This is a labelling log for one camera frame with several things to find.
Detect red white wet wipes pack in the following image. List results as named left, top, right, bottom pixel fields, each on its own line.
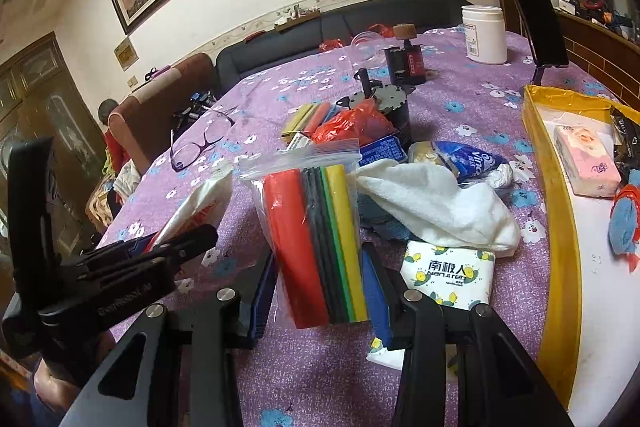
left=146, top=158, right=233, bottom=251

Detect white towel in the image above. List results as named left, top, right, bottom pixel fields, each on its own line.
left=349, top=159, right=521, bottom=257

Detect colourful foam sheets bag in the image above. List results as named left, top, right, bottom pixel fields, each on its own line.
left=240, top=139, right=369, bottom=329

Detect red plastic bag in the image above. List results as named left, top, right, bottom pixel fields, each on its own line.
left=311, top=98, right=396, bottom=146

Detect pink tissue pack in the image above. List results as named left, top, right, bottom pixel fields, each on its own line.
left=553, top=124, right=622, bottom=198

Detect blue cloth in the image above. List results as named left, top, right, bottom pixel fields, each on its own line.
left=608, top=197, right=638, bottom=256

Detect black plastic pouch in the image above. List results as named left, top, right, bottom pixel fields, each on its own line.
left=610, top=107, right=639, bottom=184

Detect person's left hand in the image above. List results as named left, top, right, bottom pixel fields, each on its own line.
left=30, top=359, right=80, bottom=418

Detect lemon print tissue pack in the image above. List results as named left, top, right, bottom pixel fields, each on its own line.
left=367, top=241, right=497, bottom=371

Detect brown armchair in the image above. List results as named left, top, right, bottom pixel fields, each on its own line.
left=107, top=53, right=215, bottom=174

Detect blue white plastic bag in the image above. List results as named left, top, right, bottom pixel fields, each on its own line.
left=408, top=141, right=514, bottom=191

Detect wooden glass door cabinet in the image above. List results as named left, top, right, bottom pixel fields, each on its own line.
left=1, top=32, right=105, bottom=257

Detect black gear holder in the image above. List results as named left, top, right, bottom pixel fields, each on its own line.
left=336, top=68, right=416, bottom=150

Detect yellow rimmed white tray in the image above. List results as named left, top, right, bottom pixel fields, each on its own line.
left=522, top=86, right=639, bottom=426

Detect purple floral tablecloth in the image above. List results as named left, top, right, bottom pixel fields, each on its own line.
left=103, top=28, right=550, bottom=426

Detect black red small device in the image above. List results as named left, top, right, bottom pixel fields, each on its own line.
left=384, top=24, right=426, bottom=87

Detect red bag on sofa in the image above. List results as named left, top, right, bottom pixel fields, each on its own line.
left=319, top=24, right=394, bottom=52

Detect white plastic jar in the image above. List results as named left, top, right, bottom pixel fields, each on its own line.
left=462, top=4, right=508, bottom=65

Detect black sofa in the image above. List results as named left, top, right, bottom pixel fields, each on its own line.
left=214, top=0, right=470, bottom=98

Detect black phone on stand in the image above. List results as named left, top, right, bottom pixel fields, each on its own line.
left=514, top=0, right=570, bottom=86

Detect wooden brick pattern sideboard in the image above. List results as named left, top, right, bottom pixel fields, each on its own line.
left=555, top=11, right=640, bottom=110

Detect purple frame eyeglasses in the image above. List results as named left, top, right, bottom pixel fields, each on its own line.
left=169, top=109, right=234, bottom=172

